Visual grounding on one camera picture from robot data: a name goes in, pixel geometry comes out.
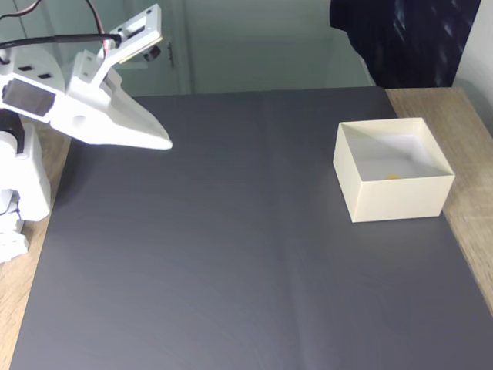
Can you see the yellow cube block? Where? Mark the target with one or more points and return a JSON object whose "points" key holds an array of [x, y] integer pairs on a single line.
{"points": [[393, 177]]}

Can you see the white open box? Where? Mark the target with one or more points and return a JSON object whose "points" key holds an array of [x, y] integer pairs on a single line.
{"points": [[400, 198]]}

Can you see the black table mat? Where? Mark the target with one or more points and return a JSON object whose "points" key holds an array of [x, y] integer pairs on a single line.
{"points": [[231, 250]]}

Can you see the dark hanging cloth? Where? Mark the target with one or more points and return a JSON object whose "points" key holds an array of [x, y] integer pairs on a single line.
{"points": [[416, 42]]}

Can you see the white gripper camera mount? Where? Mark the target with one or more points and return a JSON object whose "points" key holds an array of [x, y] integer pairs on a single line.
{"points": [[148, 36]]}

